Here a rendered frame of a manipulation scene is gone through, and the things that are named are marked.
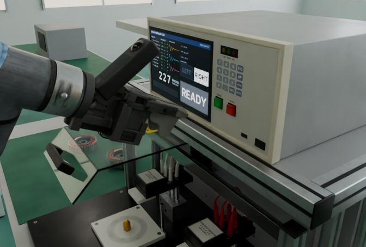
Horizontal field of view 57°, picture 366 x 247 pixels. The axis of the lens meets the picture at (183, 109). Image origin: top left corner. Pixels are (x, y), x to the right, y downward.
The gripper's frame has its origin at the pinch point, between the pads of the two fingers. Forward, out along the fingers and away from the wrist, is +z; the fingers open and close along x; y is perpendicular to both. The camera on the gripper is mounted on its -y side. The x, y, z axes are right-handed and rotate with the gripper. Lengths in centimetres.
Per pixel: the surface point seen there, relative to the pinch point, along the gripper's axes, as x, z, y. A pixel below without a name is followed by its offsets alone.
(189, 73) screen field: -10.0, 6.1, -6.6
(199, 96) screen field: -6.4, 7.9, -2.8
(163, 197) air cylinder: -21.6, 22.7, 29.2
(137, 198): -18.3, 11.6, 28.3
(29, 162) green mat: -78, 2, 48
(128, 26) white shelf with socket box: -101, 33, -16
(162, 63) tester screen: -22.0, 6.3, -6.2
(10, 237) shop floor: -135, 24, 121
